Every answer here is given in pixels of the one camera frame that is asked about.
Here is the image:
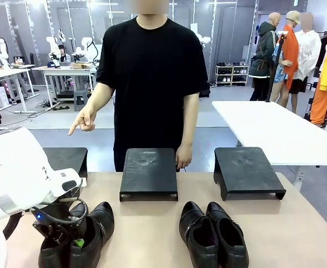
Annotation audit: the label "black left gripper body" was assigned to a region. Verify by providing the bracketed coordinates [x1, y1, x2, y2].
[31, 197, 89, 243]

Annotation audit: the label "black leather loafer shoe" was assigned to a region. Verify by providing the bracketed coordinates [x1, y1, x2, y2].
[205, 201, 250, 268]
[69, 201, 115, 268]
[179, 201, 219, 268]
[37, 203, 82, 268]

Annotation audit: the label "person's right forearm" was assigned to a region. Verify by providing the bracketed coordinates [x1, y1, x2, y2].
[86, 82, 116, 112]

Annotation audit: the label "person's left forearm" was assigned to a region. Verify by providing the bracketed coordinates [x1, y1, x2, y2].
[179, 93, 200, 147]

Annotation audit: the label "black metal shoe stand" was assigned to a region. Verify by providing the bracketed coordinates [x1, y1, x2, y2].
[213, 147, 287, 201]
[42, 147, 88, 179]
[119, 147, 179, 202]

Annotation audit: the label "seated person in dark top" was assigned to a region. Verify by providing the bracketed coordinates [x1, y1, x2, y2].
[57, 44, 72, 64]

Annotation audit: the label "person in black t-shirt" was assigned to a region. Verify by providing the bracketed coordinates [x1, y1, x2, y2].
[95, 0, 211, 173]

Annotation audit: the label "person in white shirt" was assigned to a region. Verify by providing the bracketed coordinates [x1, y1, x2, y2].
[290, 12, 323, 114]

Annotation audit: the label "person's right hand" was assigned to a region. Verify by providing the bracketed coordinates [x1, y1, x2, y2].
[68, 105, 98, 137]

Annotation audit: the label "person's left hand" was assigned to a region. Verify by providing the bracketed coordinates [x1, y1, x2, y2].
[175, 143, 193, 170]

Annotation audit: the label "grey plastic stool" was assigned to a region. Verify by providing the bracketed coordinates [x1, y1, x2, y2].
[74, 89, 93, 112]

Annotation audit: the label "white lab desk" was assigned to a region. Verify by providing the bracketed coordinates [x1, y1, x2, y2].
[31, 65, 99, 108]
[0, 68, 40, 112]

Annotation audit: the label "white shoe rack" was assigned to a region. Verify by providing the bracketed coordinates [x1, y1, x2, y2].
[215, 64, 249, 87]

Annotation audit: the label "white side table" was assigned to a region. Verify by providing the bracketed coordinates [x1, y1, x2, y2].
[211, 100, 327, 175]

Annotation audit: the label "mannequin in dark green jacket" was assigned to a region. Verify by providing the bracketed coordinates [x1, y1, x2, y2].
[248, 12, 281, 102]

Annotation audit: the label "orange trousers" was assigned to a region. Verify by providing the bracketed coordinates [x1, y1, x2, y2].
[310, 88, 327, 126]

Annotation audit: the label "mannequin with orange cloth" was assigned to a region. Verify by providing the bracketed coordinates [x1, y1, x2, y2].
[269, 10, 301, 112]

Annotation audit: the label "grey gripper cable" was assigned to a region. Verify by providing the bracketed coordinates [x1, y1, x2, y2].
[59, 197, 89, 224]

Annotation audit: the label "black tripod pole with camera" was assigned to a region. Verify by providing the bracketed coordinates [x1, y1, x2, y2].
[265, 31, 289, 103]

